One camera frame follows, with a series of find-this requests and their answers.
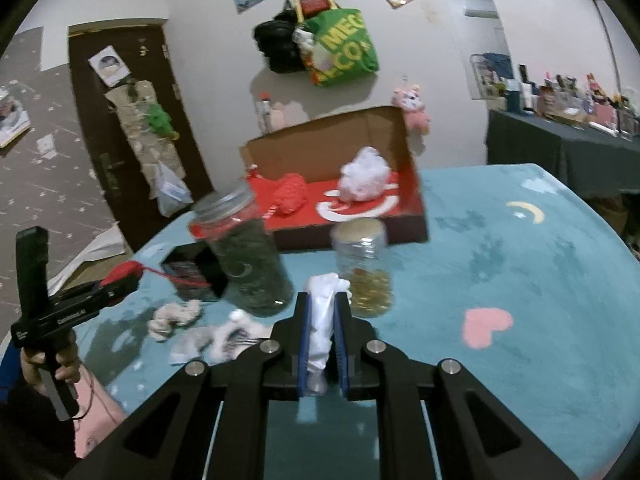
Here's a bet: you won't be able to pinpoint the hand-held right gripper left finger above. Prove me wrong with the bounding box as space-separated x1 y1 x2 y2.
65 291 311 480

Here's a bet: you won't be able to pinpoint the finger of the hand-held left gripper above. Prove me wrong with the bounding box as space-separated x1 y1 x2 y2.
92 274 142 307

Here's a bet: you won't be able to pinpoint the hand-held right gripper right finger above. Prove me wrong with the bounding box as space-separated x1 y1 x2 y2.
335 291 577 480

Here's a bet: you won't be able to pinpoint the red yarn ball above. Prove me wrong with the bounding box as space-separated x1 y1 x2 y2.
102 260 147 286

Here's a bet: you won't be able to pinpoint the beige knitted scrunchie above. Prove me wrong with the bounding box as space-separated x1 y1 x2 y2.
147 299 204 344

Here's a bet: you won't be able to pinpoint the beige powder puff black ribbon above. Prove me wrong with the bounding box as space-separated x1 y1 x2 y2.
209 309 272 363

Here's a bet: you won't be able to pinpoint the small grey white cloth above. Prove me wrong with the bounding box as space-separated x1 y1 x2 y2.
169 326 217 366

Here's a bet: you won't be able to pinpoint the cardboard box red inside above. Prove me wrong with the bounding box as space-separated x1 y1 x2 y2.
238 105 430 252

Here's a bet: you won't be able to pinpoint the person's left hand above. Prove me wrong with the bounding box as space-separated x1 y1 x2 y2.
20 344 84 397

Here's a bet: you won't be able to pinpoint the white paper sheet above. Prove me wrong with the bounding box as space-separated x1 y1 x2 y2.
47 224 127 297

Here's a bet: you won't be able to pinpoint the clear plastic jar gold contents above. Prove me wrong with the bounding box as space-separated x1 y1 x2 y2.
329 219 394 319

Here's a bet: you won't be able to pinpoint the small black box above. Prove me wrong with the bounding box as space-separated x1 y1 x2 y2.
159 244 232 302

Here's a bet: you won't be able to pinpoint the glass jar metal lid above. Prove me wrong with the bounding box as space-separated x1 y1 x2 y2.
188 181 294 319

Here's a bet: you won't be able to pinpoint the clear plastic bag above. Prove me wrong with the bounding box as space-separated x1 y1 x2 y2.
149 159 194 217

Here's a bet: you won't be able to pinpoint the pink cloth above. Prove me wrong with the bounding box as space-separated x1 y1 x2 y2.
74 374 127 457

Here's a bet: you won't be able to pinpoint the red knitted pouch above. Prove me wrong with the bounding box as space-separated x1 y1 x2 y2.
271 173 309 219

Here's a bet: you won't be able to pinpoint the beige hanging organizer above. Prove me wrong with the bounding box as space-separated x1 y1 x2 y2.
103 78 194 196

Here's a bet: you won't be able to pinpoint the dark brown door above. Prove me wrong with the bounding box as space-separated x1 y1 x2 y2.
67 22 217 252

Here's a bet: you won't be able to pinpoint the white fluffy bath pouf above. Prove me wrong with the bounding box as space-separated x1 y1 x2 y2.
339 146 394 204

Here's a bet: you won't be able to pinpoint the green plush toy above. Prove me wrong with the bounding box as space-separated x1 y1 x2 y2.
144 102 180 139

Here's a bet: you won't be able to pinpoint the teal blanket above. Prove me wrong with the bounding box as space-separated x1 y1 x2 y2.
0 162 640 480

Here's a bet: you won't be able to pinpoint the open book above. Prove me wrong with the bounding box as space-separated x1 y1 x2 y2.
0 84 32 149

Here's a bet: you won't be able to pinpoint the door poster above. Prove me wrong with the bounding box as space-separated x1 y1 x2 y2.
87 45 132 89

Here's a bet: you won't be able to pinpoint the white bottle red cap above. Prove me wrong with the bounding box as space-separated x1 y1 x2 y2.
254 92 275 134

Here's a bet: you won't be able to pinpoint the pink plush toy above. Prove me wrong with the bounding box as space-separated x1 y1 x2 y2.
392 77 432 135

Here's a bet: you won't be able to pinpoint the dark cloth covered table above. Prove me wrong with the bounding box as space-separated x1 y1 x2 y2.
484 108 640 197

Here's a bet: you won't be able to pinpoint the black hanging bag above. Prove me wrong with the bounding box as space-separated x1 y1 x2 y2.
252 0 309 74

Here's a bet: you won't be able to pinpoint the green tote bag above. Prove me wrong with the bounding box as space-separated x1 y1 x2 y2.
300 7 380 89

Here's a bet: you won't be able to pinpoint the row of bottles and boxes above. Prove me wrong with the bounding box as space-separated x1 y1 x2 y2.
469 52 640 142

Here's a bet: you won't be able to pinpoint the red hanging bag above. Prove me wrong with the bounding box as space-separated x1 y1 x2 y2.
293 0 335 24

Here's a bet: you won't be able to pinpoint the thin red cord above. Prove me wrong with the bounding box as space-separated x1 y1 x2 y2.
77 357 103 418

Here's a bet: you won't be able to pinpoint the door handle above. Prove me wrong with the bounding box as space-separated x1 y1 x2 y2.
98 152 126 194

